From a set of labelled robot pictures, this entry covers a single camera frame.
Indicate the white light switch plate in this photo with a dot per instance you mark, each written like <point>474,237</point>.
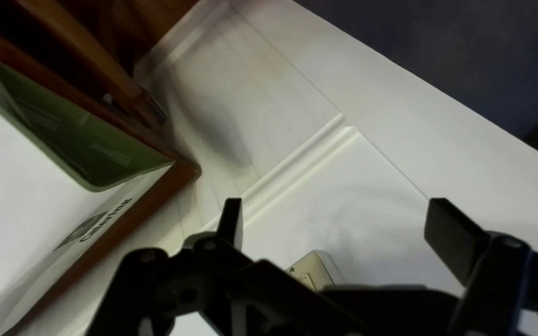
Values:
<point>316,267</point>

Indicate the green box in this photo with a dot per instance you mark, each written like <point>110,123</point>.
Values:
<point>75,132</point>

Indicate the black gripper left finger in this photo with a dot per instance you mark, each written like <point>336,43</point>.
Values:
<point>218,291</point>

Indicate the large white paper board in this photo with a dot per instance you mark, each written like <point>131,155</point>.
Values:
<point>13,248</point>

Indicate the dark wooden dining table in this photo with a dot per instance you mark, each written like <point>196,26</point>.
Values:
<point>175,177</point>

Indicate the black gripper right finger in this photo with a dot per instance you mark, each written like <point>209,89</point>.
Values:
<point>499,280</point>

